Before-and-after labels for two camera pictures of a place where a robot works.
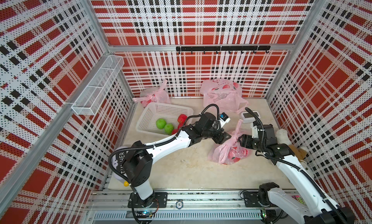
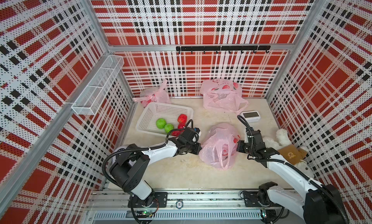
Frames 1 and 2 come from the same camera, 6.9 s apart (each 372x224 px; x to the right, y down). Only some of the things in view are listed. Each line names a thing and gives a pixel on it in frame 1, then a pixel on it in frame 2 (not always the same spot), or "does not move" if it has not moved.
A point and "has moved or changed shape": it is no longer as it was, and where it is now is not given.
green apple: (168, 128) does not move
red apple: (180, 125) does not move
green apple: (160, 123) does not move
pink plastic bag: (229, 152) has moved or changed shape
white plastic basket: (152, 111) does not move
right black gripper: (245, 140) -> (240, 144)
